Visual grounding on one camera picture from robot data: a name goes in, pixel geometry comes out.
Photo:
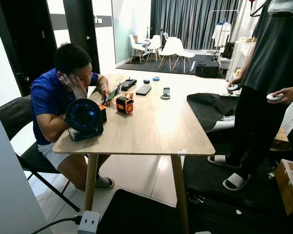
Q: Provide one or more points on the white VR controller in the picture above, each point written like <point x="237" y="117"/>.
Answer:
<point x="233" y="87"/>
<point x="275" y="97"/>

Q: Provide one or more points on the dark smartphone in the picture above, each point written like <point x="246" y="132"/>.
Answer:
<point x="112" y="94"/>

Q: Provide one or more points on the brown wooden crate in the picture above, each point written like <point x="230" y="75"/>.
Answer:
<point x="282" y="140"/>

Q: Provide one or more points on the standing person black clothes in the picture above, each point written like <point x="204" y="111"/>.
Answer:
<point x="273" y="58"/>

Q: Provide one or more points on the brown box white tape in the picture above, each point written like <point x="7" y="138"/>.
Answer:
<point x="289" y="181"/>

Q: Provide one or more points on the white rounded seat edge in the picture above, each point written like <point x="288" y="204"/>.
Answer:
<point x="224" y="125"/>

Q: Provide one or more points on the white side cabinet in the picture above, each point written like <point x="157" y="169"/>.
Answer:
<point x="241" y="57"/>

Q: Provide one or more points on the white slide sandal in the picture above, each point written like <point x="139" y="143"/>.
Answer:
<point x="218" y="159"/>
<point x="236" y="182"/>

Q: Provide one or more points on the black backpack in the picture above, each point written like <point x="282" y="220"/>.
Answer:
<point x="228" y="50"/>

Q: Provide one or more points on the black boxy floor bag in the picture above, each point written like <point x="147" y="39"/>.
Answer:
<point x="207" y="70"/>

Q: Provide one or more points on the large black low platform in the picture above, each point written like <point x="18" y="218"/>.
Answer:
<point x="219" y="187"/>

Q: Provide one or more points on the white VR headset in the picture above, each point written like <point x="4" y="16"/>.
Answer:
<point x="284" y="8"/>

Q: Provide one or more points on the white hanging shirt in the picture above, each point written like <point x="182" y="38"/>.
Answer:
<point x="220" y="34"/>

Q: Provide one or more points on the white metal clothes rack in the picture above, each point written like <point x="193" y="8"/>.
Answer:
<point x="208" y="19"/>

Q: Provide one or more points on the wooden table leg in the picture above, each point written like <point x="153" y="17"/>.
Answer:
<point x="180" y="195"/>
<point x="90" y="181"/>

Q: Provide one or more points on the white shell chair wooden legs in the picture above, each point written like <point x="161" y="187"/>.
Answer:
<point x="136" y="45"/>
<point x="172" y="47"/>
<point x="155" y="44"/>

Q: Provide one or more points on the small blue roll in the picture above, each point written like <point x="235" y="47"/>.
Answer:
<point x="156" y="78"/>

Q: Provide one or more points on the dark grey curtain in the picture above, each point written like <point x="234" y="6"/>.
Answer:
<point x="185" y="19"/>

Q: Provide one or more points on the flat black slab device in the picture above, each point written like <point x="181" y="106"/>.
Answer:
<point x="143" y="90"/>

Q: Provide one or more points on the dark grey rug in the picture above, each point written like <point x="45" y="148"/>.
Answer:
<point x="146" y="66"/>

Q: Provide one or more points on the black rectangular case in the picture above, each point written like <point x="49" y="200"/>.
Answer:
<point x="129" y="84"/>

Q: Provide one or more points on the orange black boxy device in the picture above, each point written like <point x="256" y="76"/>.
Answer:
<point x="124" y="105"/>

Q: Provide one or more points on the black floor mat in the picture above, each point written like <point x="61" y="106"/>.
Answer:
<point x="136" y="214"/>

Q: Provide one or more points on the small orange black box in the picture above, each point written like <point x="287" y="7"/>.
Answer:
<point x="103" y="113"/>

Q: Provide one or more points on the black round fan blue light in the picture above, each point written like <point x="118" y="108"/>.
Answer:
<point x="83" y="118"/>

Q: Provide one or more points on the white power strip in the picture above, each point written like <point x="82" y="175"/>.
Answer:
<point x="89" y="223"/>

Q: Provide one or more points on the seated person blue shirt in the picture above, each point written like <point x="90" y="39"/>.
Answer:
<point x="46" y="97"/>

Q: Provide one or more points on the black door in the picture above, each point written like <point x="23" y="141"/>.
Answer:
<point x="27" y="39"/>

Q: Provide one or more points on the black folding chair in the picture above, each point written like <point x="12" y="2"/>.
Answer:
<point x="12" y="114"/>

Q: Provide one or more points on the small white wall switch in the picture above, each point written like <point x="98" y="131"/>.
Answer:
<point x="98" y="20"/>

